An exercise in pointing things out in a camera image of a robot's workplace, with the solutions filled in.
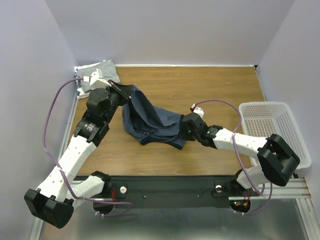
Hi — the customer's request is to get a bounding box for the blue tank top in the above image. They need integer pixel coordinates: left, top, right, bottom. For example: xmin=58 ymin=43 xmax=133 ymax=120
xmin=121 ymin=86 xmax=186 ymax=150

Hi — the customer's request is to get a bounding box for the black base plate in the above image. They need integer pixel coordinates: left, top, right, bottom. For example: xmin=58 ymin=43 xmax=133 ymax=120
xmin=82 ymin=175 xmax=261 ymax=210

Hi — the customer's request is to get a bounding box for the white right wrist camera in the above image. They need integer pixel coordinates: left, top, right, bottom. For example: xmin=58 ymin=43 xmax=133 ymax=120
xmin=190 ymin=103 xmax=205 ymax=118

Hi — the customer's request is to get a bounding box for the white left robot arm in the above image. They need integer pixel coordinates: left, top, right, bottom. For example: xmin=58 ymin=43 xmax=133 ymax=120
xmin=24 ymin=81 xmax=135 ymax=229

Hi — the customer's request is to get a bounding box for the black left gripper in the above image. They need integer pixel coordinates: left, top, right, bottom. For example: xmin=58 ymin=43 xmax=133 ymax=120
xmin=103 ymin=80 xmax=134 ymax=124

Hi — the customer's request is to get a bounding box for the grey folded tank top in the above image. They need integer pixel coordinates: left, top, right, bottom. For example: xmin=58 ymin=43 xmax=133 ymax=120
xmin=74 ymin=60 xmax=121 ymax=98

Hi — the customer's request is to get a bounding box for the white plastic basket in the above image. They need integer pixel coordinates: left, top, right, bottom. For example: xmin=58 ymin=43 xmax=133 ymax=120
xmin=238 ymin=101 xmax=313 ymax=176

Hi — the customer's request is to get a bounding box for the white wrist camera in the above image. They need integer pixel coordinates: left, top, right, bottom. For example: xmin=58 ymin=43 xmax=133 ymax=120
xmin=190 ymin=103 xmax=205 ymax=118
xmin=83 ymin=68 xmax=110 ymax=90

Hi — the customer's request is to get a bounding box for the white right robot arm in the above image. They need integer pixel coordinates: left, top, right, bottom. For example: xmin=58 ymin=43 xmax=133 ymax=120
xmin=180 ymin=112 xmax=301 ymax=197

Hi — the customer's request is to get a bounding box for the aluminium frame rail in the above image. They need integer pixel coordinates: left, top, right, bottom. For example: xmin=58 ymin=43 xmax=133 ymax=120
xmin=250 ymin=178 xmax=311 ymax=199

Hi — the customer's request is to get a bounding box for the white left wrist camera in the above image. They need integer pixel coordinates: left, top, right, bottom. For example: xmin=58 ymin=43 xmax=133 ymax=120
xmin=83 ymin=68 xmax=110 ymax=90

